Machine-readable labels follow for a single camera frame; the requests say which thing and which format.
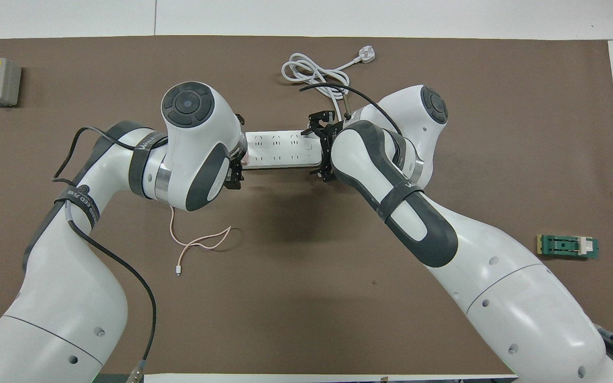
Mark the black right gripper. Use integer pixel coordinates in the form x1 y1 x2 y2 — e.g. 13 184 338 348
224 110 340 191

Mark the white power strip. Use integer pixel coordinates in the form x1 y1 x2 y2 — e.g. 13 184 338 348
242 129 324 170

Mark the pink charging cable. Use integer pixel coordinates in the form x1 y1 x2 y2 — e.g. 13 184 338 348
169 204 232 277

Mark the brown table mat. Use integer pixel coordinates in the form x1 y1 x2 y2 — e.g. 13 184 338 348
0 35 613 376

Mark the white power cord with plug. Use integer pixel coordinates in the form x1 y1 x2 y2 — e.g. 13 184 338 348
281 45 377 121

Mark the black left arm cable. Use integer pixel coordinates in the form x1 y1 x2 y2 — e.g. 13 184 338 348
52 126 169 369

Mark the green knife switch yellow base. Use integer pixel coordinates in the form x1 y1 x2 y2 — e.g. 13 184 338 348
536 234 600 261

